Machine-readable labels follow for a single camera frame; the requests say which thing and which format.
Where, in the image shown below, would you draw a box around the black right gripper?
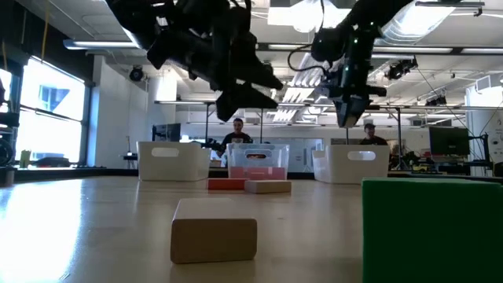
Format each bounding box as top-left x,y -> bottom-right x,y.
327,54 -> 388,129

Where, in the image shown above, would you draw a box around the large bright window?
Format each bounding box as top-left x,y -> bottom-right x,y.
0,54 -> 94,166

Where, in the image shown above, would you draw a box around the small green wooden cube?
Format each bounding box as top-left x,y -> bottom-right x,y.
361,176 -> 503,283

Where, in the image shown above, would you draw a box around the black background station frame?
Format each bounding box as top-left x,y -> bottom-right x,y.
204,101 -> 265,145
344,104 -> 402,170

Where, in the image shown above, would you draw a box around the clear plastic bin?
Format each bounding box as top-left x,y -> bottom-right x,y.
226,142 -> 291,182

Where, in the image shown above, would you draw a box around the black computer monitor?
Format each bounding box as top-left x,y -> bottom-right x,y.
428,125 -> 472,157
152,123 -> 182,143

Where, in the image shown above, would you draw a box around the silver ventilation duct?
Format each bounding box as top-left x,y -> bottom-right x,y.
373,0 -> 457,44

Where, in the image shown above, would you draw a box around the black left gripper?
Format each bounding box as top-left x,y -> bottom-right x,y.
147,23 -> 285,123

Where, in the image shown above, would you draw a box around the red wooden block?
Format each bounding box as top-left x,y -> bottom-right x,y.
207,178 -> 249,192
248,167 -> 269,181

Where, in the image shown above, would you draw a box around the white plastic bin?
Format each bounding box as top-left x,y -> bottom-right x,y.
312,144 -> 391,186
136,141 -> 212,182

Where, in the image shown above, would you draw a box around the long ceiling light bar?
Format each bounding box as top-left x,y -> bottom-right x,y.
153,99 -> 209,106
62,38 -> 503,56

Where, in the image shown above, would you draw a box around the black aluminium table frame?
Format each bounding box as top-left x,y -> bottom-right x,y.
13,167 -> 503,190

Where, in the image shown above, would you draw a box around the black round ceiling speaker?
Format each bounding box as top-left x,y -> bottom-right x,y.
128,65 -> 145,83

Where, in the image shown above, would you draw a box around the natural wooden block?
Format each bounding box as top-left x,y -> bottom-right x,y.
244,179 -> 293,194
170,197 -> 259,265

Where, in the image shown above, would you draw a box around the person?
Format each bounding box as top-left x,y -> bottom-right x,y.
217,117 -> 255,156
358,122 -> 389,146

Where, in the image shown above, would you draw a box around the black ceiling spotlights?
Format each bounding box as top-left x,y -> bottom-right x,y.
384,57 -> 420,82
424,94 -> 448,107

